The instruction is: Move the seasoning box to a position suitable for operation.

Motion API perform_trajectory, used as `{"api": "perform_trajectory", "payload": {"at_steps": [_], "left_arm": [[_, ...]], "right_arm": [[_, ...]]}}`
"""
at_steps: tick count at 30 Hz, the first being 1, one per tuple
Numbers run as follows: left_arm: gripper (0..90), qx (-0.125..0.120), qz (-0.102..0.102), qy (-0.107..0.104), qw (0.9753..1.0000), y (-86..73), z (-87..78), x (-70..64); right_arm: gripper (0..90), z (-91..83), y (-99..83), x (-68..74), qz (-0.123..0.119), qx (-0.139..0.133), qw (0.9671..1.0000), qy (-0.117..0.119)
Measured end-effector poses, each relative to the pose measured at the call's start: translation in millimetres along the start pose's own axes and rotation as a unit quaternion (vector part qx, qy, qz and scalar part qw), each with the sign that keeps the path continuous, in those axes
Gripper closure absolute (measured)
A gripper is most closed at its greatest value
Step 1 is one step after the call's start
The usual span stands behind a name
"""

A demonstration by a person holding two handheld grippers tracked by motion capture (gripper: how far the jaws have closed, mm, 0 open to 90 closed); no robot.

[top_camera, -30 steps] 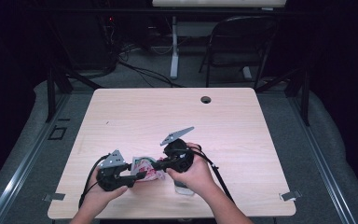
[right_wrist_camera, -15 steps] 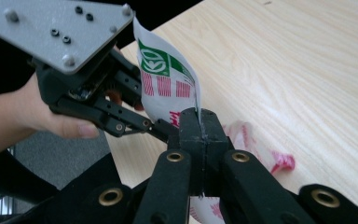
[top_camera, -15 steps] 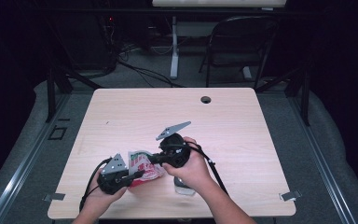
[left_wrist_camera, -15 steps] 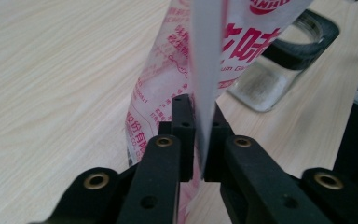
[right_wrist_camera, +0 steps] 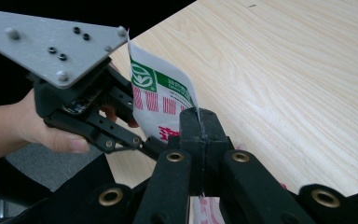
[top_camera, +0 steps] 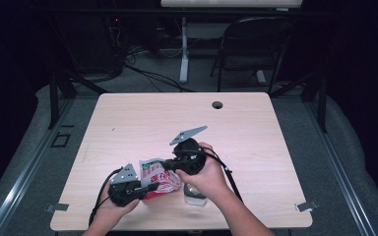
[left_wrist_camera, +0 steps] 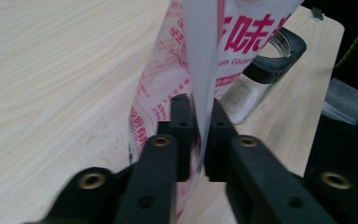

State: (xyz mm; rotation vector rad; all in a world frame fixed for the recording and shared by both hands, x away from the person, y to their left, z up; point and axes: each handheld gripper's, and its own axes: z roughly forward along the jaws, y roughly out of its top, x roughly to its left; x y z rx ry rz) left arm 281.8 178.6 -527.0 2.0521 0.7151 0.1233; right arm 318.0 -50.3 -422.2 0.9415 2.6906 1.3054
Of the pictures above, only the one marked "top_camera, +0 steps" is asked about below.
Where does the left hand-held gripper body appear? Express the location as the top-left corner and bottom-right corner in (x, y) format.
(107, 163), (145, 207)

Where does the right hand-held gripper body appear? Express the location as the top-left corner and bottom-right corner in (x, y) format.
(169, 125), (209, 175)

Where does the pink printed plastic bag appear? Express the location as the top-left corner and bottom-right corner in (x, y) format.
(138, 157), (182, 201)

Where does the person's left hand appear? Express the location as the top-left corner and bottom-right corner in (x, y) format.
(93, 191), (141, 229)

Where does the person's right hand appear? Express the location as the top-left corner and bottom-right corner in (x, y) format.
(176, 141), (232, 203)

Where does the black metal stand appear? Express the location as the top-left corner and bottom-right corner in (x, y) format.
(47, 65), (108, 130)
(270, 70), (329, 134)

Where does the black folding chair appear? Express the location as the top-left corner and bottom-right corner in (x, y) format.
(210, 16), (294, 94)

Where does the dark computer tower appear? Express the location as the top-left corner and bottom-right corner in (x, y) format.
(55, 13), (126, 77)

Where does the white desk with white legs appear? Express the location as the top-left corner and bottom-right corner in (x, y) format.
(159, 0), (304, 85)

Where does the left hand-held gripper black cable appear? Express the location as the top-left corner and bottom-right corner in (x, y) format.
(88, 167), (123, 228)

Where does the hand-held gripper black cable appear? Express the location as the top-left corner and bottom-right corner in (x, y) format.
(183, 147), (244, 203)
(88, 167), (123, 228)

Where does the right hand-held gripper black cable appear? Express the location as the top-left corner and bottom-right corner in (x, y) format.
(183, 147), (244, 203)

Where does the black floor cable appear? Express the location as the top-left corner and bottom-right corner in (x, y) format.
(123, 63), (195, 93)

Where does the aluminium floor rail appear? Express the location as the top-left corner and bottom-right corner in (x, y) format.
(303, 97), (377, 236)
(0, 97), (76, 236)

